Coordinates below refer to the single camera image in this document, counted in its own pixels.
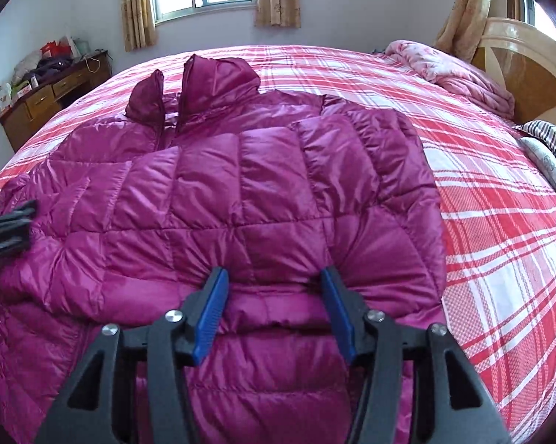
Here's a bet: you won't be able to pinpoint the clear plastic bag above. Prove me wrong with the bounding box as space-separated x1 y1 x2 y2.
65 36 91 58

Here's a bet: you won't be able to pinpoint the dark bundled clothes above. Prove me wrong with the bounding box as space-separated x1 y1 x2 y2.
30 58 73 79

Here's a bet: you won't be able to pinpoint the striped pillow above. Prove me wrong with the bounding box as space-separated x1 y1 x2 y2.
511 119 556 176

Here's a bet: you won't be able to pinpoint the magenta quilted down jacket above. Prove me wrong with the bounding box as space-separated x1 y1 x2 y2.
0 53 447 444

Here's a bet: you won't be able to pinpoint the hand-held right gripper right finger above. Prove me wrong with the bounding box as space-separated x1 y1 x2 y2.
319 266 512 444

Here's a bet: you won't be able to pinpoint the red paper bag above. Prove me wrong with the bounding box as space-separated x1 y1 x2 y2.
40 41 68 61

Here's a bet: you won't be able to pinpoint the white plastic bag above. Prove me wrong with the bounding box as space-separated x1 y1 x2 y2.
12 51 43 84

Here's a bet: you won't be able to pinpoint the cream wooden headboard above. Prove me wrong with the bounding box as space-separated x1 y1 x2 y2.
472 16 556 125

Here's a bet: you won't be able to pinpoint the small side window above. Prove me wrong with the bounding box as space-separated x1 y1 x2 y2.
518 0 551 28

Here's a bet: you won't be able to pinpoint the pink floral quilt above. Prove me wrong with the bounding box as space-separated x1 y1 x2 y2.
382 39 516 118

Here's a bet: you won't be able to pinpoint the red plaid bed sheet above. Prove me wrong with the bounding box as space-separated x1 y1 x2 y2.
0 44 556 444

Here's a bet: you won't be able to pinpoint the grey floral pillow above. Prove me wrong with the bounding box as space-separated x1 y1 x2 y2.
520 136 556 216

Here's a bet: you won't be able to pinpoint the brown wooden desk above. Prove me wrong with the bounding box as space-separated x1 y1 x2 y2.
0 50 113 151

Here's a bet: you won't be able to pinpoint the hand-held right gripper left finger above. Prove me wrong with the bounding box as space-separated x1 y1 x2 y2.
34 266 230 444

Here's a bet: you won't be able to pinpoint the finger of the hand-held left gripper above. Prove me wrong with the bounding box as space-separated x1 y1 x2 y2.
0 199 39 266

